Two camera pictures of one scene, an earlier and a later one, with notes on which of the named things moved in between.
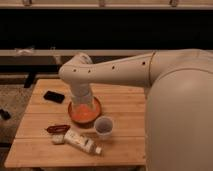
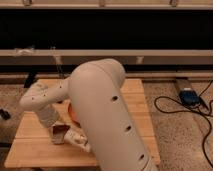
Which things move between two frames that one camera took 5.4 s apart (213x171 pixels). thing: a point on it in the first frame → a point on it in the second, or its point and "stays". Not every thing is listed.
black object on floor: (5, 114) stays
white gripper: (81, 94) → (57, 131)
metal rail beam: (58, 57) stays
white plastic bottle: (75, 138) stays
